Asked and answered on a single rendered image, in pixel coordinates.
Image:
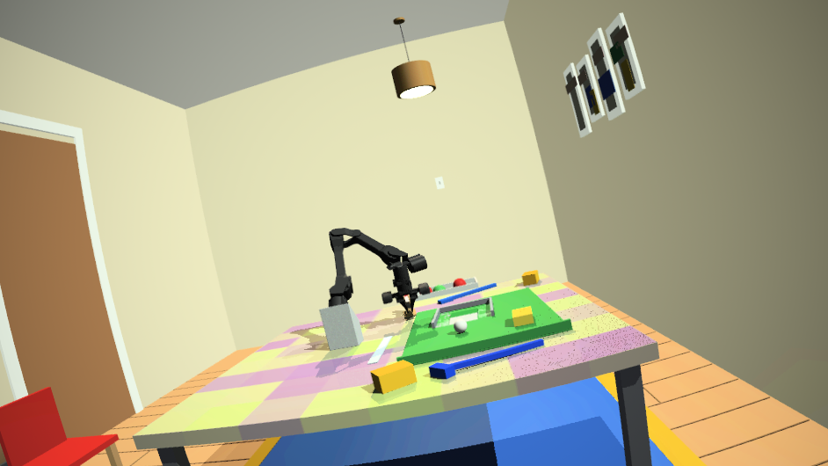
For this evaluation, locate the white flat bar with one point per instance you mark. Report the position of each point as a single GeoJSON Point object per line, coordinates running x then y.
{"type": "Point", "coordinates": [380, 350]}

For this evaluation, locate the yellow rectangular block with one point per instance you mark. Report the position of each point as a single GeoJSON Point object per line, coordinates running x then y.
{"type": "Point", "coordinates": [394, 376]}
{"type": "Point", "coordinates": [530, 278]}
{"type": "Point", "coordinates": [522, 316]}

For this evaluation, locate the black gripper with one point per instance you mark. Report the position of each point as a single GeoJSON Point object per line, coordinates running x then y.
{"type": "Point", "coordinates": [404, 288]}

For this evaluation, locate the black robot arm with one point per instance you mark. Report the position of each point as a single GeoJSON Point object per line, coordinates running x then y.
{"type": "Point", "coordinates": [342, 290]}

